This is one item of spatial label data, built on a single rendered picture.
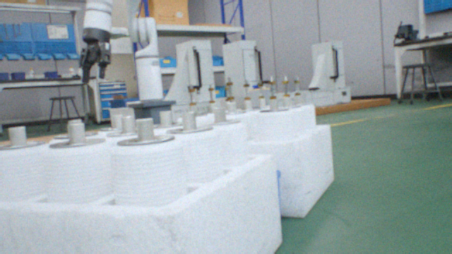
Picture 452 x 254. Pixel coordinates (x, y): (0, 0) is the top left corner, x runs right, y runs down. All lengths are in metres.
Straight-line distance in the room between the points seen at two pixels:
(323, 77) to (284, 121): 3.78
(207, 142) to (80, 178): 0.18
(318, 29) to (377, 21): 1.17
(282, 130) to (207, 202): 0.50
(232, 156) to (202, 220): 0.22
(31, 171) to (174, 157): 0.24
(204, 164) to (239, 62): 3.29
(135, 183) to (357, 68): 6.55
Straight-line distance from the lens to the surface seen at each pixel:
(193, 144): 0.59
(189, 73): 3.60
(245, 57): 3.85
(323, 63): 4.78
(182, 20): 6.66
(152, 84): 1.59
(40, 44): 7.12
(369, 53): 6.84
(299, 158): 0.95
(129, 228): 0.49
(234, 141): 0.71
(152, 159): 0.50
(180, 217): 0.47
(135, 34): 1.62
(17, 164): 0.66
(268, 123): 0.99
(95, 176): 0.58
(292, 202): 0.97
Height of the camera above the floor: 0.30
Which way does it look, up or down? 4 degrees down
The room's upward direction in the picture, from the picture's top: 5 degrees counter-clockwise
